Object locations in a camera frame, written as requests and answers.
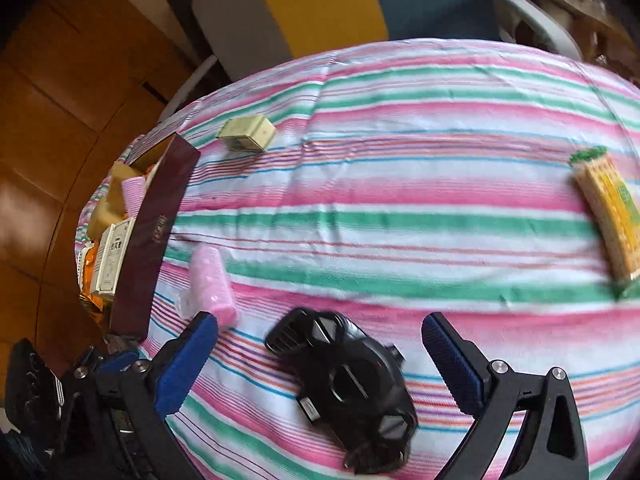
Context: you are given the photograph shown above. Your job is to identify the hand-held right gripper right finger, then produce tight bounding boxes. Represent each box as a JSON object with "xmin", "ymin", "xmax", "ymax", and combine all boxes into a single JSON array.
[{"xmin": 421, "ymin": 311, "xmax": 591, "ymax": 480}]

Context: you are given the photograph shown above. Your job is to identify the small cream green box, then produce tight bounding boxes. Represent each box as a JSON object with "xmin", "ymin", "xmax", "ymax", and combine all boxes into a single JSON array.
[{"xmin": 216, "ymin": 115, "xmax": 277, "ymax": 154}]

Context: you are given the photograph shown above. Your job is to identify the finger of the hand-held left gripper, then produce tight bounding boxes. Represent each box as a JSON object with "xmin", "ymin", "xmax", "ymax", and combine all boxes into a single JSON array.
[{"xmin": 95, "ymin": 350, "xmax": 140, "ymax": 376}]

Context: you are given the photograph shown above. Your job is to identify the pink packet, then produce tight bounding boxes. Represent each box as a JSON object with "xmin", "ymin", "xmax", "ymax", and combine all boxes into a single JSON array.
[{"xmin": 176, "ymin": 245, "xmax": 237, "ymax": 330}]

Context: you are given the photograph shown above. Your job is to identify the dark red box gold lining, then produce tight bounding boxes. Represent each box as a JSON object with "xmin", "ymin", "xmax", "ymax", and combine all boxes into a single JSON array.
[{"xmin": 75, "ymin": 132, "xmax": 202, "ymax": 339}]

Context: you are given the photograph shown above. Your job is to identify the pink hair roller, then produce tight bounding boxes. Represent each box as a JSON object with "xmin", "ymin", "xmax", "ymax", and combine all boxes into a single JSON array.
[{"xmin": 122, "ymin": 175, "xmax": 154, "ymax": 217}]

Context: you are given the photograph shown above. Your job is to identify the black toy car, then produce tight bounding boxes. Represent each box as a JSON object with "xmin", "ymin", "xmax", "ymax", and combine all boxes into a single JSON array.
[{"xmin": 264, "ymin": 308, "xmax": 419, "ymax": 476}]

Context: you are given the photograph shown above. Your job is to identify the white carton box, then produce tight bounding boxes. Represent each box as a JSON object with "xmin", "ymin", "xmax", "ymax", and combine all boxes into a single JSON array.
[{"xmin": 96, "ymin": 217, "xmax": 137, "ymax": 296}]

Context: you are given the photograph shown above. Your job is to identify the orange packet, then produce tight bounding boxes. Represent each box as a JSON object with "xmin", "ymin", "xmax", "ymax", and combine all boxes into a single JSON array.
[{"xmin": 77, "ymin": 242, "xmax": 109, "ymax": 311}]

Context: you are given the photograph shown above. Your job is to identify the striped bed sheet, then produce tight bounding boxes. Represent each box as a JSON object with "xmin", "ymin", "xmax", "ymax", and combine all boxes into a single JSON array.
[{"xmin": 75, "ymin": 37, "xmax": 640, "ymax": 480}]

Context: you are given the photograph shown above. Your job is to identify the yellow cracker packet green ends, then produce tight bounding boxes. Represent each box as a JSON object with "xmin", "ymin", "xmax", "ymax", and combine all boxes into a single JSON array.
[{"xmin": 568, "ymin": 145, "xmax": 640, "ymax": 287}]

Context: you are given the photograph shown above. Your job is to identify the grey yellow blue chair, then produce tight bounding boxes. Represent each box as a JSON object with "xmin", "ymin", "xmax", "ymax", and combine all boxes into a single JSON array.
[{"xmin": 160, "ymin": 0, "xmax": 584, "ymax": 117}]

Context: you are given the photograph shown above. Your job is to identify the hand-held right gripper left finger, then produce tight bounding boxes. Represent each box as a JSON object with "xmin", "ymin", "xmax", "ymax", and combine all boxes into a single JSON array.
[{"xmin": 55, "ymin": 311, "xmax": 219, "ymax": 480}]

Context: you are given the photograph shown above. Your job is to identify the wooden desk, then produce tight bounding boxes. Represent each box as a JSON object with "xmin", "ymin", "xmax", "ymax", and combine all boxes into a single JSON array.
[{"xmin": 515, "ymin": 0, "xmax": 640, "ymax": 86}]

